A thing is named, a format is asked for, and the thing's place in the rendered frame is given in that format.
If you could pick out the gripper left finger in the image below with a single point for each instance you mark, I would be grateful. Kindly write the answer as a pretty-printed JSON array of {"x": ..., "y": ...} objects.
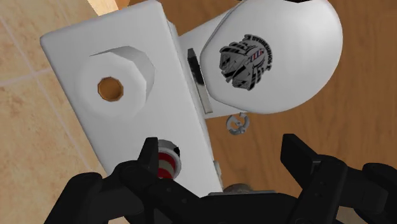
[{"x": 130, "y": 189}]

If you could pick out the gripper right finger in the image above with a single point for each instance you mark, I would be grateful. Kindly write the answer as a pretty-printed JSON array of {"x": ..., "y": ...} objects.
[{"x": 325, "y": 186}]

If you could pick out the red white striped cup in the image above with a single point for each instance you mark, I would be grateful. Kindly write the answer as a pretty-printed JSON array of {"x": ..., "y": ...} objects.
[{"x": 169, "y": 161}]

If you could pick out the small grey metal valve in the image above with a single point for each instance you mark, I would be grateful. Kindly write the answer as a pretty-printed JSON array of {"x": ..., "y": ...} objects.
[{"x": 237, "y": 124}]

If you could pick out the white toilet paper roll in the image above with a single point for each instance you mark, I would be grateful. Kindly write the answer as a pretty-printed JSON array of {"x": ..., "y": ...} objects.
[{"x": 93, "y": 77}]

